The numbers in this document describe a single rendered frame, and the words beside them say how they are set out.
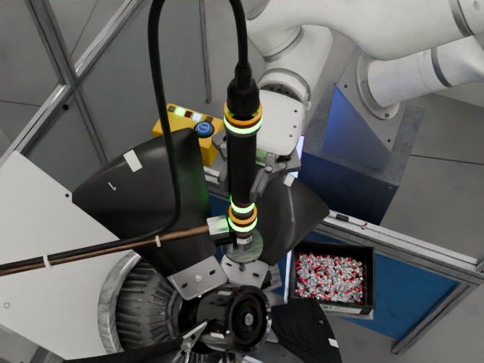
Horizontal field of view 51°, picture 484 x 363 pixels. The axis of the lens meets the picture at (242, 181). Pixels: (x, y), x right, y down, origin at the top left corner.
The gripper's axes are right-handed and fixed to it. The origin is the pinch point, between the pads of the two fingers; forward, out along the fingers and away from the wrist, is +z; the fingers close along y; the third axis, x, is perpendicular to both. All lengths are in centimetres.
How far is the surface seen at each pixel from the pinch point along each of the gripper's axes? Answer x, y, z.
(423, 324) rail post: -110, -52, -34
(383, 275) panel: -88, -33, -36
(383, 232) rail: -64, -27, -37
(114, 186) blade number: -9.3, 20.7, 3.0
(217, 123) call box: -43, 22, -39
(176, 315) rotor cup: -30.6, 7.5, 12.8
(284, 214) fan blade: -33.0, -3.5, -15.0
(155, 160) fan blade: -7.9, 16.2, -3.3
